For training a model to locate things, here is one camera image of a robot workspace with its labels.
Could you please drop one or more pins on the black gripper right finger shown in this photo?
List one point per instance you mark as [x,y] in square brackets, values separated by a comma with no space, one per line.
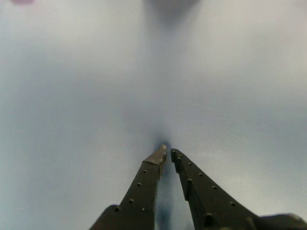
[211,206]

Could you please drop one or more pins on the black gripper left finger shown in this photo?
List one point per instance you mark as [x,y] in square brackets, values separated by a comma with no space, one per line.
[141,191]

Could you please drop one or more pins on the dark blue table mat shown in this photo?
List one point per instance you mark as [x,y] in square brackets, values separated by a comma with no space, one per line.
[72,95]

